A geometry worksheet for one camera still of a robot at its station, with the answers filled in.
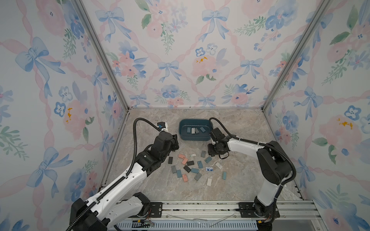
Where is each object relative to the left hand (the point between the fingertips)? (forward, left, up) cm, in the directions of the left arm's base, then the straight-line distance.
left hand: (176, 135), depth 76 cm
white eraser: (+19, -10, -22) cm, 31 cm away
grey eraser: (+18, -13, -22) cm, 31 cm away
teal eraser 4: (-12, -1, -23) cm, 26 cm away
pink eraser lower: (-5, -4, -22) cm, 23 cm away
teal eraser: (+20, -7, -22) cm, 31 cm away
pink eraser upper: (-1, -2, -22) cm, 22 cm away
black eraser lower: (-9, -6, -23) cm, 25 cm away
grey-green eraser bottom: (-14, -12, -23) cm, 30 cm away
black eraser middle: (-5, -8, -23) cm, 25 cm away
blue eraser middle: (-6, -14, -23) cm, 28 cm away
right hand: (+3, -22, -22) cm, 32 cm away
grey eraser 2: (+1, -16, -23) cm, 28 cm away
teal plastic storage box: (+26, -14, -22) cm, 37 cm away
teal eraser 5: (-10, -11, -24) cm, 28 cm away
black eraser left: (-3, +5, -23) cm, 24 cm away
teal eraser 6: (-12, -28, -22) cm, 38 cm away
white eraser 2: (-7, -26, -23) cm, 35 cm away
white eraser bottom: (-17, -19, -23) cm, 34 cm away
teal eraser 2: (+20, -17, -22) cm, 35 cm away
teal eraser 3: (-3, -19, -23) cm, 31 cm away
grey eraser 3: (-9, +2, -23) cm, 25 cm away
